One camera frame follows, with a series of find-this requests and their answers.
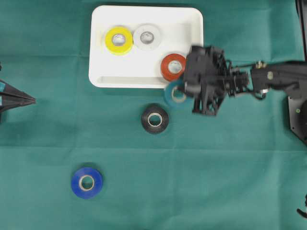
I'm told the black clip at edge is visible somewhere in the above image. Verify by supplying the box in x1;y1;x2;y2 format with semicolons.
296;194;307;218

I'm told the white tape roll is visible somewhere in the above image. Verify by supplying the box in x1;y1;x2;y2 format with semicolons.
133;24;162;51

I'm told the white plastic case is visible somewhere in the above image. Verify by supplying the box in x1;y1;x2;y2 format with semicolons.
88;5;204;89

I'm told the blue tape roll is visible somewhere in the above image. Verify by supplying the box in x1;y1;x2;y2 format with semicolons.
71;167;104;199

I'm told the green tape roll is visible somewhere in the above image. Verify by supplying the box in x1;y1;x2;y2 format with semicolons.
164;80;193;109

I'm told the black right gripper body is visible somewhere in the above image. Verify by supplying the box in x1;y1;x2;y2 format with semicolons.
192;47;249;116

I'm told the red tape roll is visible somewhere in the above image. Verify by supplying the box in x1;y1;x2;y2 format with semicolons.
161;54;186;81

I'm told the yellow tape roll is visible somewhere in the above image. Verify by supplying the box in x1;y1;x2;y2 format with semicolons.
105;26;133;55

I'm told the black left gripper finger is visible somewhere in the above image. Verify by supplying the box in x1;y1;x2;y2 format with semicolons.
0;80;34;100
0;97;36;118

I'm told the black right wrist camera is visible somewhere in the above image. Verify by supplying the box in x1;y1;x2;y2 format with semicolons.
182;46;218;97

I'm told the black tape roll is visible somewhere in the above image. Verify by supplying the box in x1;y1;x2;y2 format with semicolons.
141;104;169;134

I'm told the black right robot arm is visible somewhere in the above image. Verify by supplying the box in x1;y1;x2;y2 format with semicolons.
184;46;307;115

